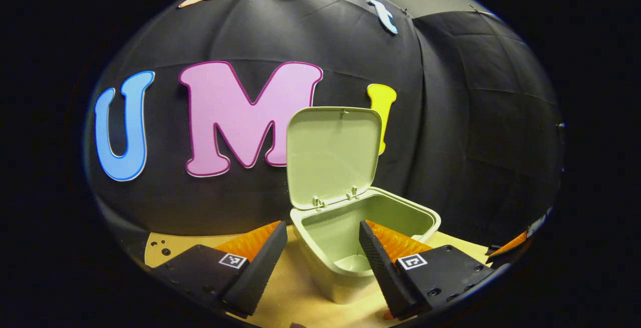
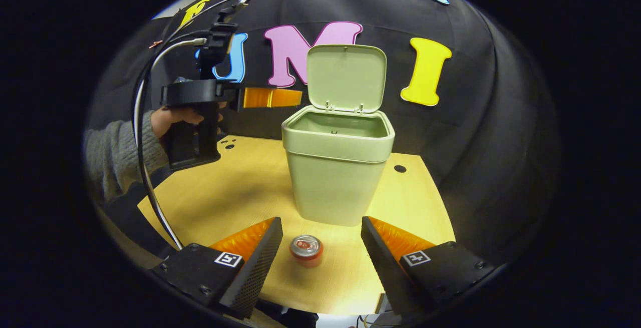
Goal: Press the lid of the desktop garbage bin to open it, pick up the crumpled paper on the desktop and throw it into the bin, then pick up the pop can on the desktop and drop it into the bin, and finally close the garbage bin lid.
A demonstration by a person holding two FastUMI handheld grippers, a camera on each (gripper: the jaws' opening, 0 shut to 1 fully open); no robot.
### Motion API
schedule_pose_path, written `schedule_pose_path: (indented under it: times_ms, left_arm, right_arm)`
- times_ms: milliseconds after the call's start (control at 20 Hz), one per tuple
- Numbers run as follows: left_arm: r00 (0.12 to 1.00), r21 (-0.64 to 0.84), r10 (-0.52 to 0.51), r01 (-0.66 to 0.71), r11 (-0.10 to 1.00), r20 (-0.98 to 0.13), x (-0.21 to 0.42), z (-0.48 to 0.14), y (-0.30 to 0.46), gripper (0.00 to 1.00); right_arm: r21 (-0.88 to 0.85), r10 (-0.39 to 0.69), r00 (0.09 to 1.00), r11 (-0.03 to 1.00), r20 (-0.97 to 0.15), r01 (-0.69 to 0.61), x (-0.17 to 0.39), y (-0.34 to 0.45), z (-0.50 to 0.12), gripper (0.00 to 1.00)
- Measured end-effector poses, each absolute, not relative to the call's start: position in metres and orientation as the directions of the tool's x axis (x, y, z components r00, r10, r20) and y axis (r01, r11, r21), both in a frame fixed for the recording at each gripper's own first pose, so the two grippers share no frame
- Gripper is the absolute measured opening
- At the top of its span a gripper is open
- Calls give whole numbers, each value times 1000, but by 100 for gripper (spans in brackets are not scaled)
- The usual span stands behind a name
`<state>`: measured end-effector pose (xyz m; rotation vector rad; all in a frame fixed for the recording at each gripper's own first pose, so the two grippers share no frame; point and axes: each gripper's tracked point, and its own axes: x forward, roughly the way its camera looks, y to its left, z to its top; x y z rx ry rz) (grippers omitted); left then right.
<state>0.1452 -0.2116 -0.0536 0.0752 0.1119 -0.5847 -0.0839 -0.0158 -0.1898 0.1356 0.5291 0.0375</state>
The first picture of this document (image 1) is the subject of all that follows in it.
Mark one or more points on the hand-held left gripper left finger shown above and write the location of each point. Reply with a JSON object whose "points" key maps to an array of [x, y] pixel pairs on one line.
{"points": [[260, 268]]}

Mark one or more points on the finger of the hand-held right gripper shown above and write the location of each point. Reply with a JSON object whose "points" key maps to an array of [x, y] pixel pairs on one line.
{"points": [[511, 245]]}

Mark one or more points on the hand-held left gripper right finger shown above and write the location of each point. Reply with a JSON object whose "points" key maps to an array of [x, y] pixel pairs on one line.
{"points": [[380, 268]]}

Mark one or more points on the pale green desktop garbage bin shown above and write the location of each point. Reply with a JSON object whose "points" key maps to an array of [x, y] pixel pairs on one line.
{"points": [[330, 157]]}

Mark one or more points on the wooden desktop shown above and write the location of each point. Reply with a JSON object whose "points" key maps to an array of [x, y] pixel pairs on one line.
{"points": [[295, 293]]}

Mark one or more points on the black backdrop cloth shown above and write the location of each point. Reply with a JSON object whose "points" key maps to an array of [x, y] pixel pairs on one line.
{"points": [[450, 117]]}

